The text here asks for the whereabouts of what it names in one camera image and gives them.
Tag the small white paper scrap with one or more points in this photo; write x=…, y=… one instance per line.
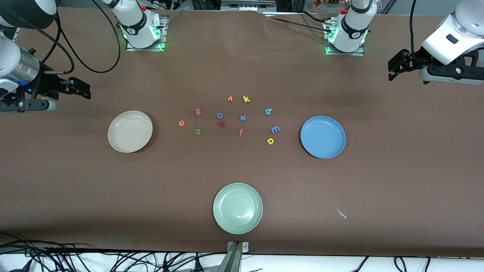
x=342, y=214

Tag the blue letter m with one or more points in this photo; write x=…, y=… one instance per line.
x=275, y=129

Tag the brown table cover sheet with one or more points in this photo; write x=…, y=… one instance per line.
x=113, y=189

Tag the metal camera stand bracket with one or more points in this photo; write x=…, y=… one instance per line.
x=235, y=260

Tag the pale green plate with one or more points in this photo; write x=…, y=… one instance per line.
x=238, y=208

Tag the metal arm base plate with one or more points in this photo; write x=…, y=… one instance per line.
x=344, y=53
x=145, y=49

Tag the pink letter m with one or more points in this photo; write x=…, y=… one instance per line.
x=197, y=112

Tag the blue plate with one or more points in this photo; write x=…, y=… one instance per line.
x=323, y=137

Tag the metal equipment rack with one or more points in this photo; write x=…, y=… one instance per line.
x=245, y=4

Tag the beige brown plate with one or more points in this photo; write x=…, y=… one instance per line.
x=130, y=131

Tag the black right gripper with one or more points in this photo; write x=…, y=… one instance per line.
x=46, y=84

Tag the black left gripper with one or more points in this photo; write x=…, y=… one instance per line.
x=415, y=62

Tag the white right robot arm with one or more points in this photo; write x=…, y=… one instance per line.
x=136, y=26

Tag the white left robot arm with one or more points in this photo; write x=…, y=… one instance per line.
x=353, y=26

